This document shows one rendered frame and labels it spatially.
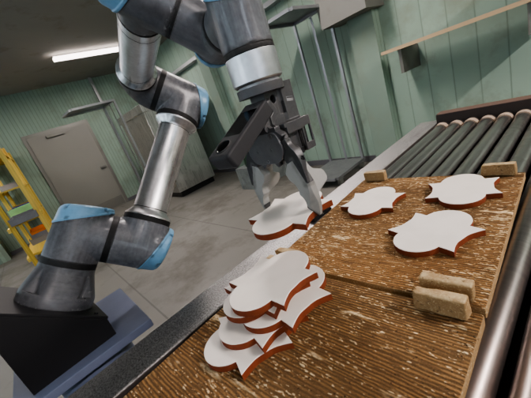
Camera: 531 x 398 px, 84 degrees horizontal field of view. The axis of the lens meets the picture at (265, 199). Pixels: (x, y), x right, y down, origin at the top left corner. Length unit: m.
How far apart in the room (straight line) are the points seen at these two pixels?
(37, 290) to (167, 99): 0.54
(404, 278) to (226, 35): 0.42
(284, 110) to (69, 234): 0.54
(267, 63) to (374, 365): 0.39
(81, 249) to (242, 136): 0.50
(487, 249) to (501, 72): 3.14
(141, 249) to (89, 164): 7.44
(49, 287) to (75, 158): 7.42
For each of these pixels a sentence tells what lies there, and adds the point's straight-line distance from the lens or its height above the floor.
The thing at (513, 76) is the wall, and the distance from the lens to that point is 3.61.
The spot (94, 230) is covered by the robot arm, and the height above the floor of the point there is 1.09.
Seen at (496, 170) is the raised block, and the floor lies 0.95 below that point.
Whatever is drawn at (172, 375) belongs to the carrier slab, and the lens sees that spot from 0.49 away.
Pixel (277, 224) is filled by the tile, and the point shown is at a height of 1.06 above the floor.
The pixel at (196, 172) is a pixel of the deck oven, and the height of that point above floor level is 0.34.
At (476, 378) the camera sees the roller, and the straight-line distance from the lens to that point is 0.40.
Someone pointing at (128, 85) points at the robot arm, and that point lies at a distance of 0.84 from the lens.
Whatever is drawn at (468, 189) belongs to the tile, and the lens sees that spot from 0.70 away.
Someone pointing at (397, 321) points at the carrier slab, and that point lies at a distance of 0.43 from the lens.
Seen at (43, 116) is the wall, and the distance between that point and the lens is 8.26.
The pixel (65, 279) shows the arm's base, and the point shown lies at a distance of 0.78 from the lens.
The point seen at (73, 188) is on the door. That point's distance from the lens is 8.11.
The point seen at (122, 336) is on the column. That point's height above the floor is 0.87.
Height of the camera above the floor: 1.24
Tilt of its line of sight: 18 degrees down
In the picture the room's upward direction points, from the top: 20 degrees counter-clockwise
